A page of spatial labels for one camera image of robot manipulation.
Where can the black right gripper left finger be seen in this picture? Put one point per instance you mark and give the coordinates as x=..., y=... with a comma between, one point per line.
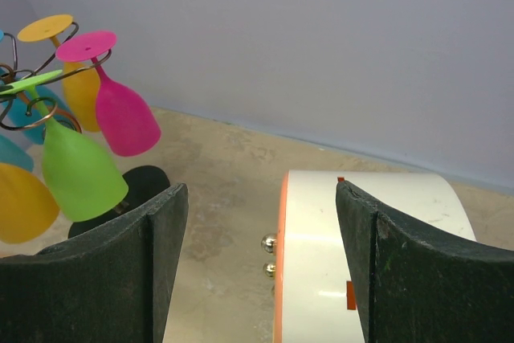
x=113, y=283

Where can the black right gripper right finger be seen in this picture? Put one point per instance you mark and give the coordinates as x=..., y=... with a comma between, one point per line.
x=416, y=283

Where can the green wine glass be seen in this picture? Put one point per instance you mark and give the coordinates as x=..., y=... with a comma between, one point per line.
x=80, y=174

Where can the yellow wine glass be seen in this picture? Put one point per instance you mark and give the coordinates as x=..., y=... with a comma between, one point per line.
x=80, y=89
x=27, y=207

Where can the pink wine glass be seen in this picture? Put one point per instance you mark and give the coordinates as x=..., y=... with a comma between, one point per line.
x=125, y=119

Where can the blue wine glass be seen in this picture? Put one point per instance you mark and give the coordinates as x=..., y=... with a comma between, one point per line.
x=12, y=154
x=17, y=113

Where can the metal wine glass rack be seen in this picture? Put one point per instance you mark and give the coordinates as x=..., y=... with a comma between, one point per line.
x=144, y=182

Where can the white cylindrical drawer cabinet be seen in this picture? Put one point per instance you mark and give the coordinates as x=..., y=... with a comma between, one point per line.
x=313, y=291

